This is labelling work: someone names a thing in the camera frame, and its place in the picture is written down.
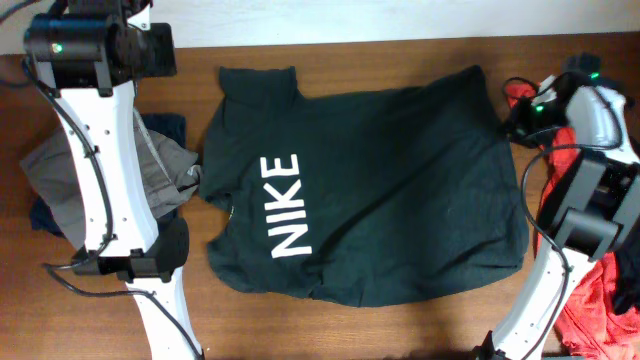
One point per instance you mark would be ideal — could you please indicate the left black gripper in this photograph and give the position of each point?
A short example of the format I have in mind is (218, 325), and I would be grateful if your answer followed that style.
(162, 39)

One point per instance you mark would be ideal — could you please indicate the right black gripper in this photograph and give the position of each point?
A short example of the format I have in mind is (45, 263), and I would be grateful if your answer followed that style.
(518, 118)

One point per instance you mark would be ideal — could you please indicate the dark green Nike t-shirt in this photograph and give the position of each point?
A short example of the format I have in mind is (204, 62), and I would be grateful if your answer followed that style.
(364, 199)

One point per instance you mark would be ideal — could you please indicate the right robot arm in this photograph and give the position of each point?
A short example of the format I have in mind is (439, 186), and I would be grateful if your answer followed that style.
(590, 212)

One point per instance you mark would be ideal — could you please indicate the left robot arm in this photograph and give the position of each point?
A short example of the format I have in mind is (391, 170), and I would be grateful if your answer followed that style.
(86, 58)

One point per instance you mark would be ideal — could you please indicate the navy blue folded garment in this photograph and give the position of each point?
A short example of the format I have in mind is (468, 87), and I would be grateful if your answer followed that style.
(165, 127)

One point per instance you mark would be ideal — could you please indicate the black garment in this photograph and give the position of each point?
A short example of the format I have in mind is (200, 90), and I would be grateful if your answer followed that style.
(625, 295)

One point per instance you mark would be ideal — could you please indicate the grey folded trousers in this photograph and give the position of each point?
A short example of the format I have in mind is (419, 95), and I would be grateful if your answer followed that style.
(165, 175)

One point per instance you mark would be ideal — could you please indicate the red garment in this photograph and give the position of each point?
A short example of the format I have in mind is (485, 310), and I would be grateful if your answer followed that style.
(586, 325)

